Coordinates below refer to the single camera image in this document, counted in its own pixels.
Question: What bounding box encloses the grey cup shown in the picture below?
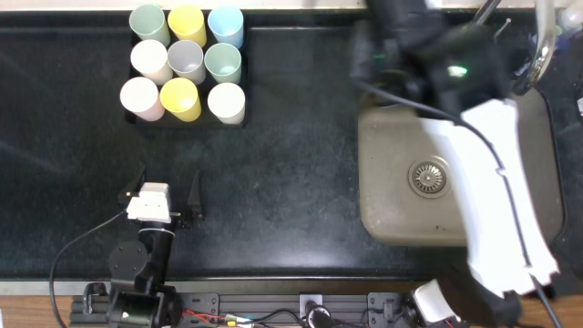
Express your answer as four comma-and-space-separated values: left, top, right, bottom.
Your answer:
167, 39, 207, 87

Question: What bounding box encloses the pink cup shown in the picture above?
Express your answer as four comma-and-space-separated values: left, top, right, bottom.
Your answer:
119, 76, 166, 123

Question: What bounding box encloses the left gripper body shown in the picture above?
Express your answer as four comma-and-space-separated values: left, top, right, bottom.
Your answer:
136, 210, 193, 231

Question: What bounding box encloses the yellow cup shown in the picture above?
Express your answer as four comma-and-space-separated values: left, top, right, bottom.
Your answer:
167, 5, 209, 49
159, 77, 202, 123

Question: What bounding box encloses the steel tap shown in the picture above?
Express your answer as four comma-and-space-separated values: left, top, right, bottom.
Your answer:
473, 0, 562, 97

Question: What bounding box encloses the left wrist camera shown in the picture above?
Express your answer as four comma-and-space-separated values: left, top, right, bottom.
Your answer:
126, 181, 174, 225

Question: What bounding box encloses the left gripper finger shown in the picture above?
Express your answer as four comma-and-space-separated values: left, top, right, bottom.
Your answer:
187, 169, 206, 221
117, 165, 148, 207

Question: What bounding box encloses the green cup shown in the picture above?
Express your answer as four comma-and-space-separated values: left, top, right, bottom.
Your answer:
128, 3, 172, 48
203, 42, 243, 85

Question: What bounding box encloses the mounting rail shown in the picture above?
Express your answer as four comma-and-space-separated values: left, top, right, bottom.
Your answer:
69, 281, 456, 328

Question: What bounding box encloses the white cup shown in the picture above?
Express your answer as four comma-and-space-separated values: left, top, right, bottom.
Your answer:
129, 39, 174, 87
207, 82, 247, 126

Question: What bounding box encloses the black cable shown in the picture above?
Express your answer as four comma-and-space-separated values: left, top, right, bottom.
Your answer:
351, 77, 565, 328
47, 209, 129, 328

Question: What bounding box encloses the steel sink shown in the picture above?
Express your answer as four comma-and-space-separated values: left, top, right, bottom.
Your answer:
357, 88, 567, 250

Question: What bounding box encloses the blue cup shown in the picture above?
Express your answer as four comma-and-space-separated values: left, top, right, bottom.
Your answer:
207, 5, 245, 50

